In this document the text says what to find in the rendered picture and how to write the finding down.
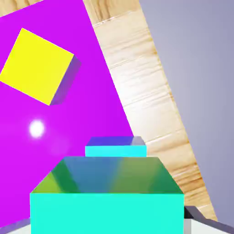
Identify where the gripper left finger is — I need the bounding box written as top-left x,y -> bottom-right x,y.
0,217 -> 31,234

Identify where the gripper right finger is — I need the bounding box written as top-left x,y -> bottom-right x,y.
184,205 -> 234,234

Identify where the small turquoise cube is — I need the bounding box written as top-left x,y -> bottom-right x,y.
29,156 -> 185,234

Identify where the small cyan cube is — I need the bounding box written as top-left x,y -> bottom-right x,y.
85,136 -> 147,158

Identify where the small yellow cube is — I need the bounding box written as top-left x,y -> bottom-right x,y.
0,27 -> 82,106

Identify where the large magenta box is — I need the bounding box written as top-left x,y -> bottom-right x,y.
0,0 -> 135,229

